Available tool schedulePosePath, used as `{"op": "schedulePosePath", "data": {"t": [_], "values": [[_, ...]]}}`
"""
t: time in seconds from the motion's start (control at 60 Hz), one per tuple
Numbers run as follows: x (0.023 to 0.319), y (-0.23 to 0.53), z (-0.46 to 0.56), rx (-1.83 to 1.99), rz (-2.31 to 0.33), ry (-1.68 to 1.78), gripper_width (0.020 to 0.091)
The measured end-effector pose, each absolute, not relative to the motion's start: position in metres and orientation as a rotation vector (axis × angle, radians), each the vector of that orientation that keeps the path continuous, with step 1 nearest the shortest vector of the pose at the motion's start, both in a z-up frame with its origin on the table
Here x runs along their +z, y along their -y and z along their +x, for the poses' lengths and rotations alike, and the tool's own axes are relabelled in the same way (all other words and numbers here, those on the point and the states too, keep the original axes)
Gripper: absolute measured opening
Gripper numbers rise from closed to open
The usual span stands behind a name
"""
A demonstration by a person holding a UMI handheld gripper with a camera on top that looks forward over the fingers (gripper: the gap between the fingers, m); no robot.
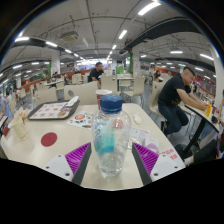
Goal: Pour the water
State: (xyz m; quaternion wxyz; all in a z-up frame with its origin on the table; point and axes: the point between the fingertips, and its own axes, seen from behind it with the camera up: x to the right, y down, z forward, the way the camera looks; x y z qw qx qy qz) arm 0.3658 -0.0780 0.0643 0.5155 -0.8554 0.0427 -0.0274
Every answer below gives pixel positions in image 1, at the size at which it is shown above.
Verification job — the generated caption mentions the colourful printed flyer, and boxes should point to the colourful printed flyer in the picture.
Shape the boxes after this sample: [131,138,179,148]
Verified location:
[66,110,96,130]

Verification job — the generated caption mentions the white sheet red print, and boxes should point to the white sheet red print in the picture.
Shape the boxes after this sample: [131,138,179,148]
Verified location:
[159,148,182,163]

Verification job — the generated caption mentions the person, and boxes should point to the person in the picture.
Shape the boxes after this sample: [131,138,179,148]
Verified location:
[0,88,17,121]
[87,61,105,83]
[153,70,163,83]
[157,66,209,136]
[184,139,224,167]

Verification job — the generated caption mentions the far beige chairs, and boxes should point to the far beige chairs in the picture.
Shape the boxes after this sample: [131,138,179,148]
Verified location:
[16,73,158,104]

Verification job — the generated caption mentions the ceiling air conditioner unit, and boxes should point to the ceiling air conditioner unit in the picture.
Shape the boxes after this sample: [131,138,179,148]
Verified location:
[59,30,79,43]

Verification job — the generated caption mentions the brown food tray paper liner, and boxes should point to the brown food tray paper liner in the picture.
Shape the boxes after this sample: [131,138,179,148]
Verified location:
[27,98,81,121]

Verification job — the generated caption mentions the beige table black edge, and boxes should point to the beige table black edge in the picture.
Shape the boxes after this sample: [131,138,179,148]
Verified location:
[184,103,221,154]

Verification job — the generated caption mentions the beige chair oval hole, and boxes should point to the beige chair oval hole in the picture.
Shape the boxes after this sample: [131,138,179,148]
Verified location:
[33,87,59,108]
[63,81,99,106]

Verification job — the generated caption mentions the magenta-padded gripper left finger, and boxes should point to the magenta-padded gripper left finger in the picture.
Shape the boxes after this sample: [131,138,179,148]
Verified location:
[43,142,92,186]

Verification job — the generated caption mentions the clear water bottle blue cap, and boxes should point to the clear water bottle blue cap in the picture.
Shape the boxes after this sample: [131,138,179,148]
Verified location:
[90,94,132,179]

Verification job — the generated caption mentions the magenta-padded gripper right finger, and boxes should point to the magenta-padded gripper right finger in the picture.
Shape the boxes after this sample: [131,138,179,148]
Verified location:
[131,142,185,186]

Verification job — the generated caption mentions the clear plastic bag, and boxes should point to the clear plastic bag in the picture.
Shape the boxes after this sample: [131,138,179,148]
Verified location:
[128,127,161,155]

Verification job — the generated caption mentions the paper bag with fries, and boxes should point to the paper bag with fries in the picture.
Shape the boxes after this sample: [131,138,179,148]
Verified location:
[13,106,31,123]

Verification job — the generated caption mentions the white napkin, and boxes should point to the white napkin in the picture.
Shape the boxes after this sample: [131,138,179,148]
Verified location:
[66,95,80,108]

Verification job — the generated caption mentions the small white packet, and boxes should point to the small white packet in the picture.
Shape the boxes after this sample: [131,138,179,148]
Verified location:
[133,113,143,125]

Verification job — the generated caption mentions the ceiling strip lights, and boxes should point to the ceiling strip lights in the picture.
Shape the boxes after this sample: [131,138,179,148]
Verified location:
[0,0,224,84]

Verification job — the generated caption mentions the flat round red coaster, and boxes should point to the flat round red coaster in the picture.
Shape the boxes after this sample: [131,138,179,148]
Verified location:
[40,131,58,148]

